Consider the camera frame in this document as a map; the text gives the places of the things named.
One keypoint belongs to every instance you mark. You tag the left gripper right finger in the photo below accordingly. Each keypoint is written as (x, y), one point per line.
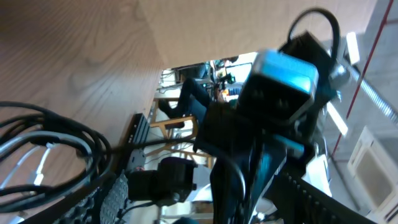
(114, 201)

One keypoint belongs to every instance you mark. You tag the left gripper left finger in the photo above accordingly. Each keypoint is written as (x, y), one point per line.
(80, 206)

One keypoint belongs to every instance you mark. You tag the wooden chair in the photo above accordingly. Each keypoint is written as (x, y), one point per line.
(185, 127)

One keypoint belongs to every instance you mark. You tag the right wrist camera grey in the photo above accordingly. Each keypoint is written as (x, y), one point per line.
(279, 87)

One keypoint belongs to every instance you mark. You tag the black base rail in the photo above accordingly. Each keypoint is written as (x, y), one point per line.
(138, 129)

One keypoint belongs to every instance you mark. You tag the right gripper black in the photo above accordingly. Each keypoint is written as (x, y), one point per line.
(249, 152)

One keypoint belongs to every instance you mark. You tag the person in dark clothes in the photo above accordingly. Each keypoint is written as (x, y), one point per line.
(193, 100)

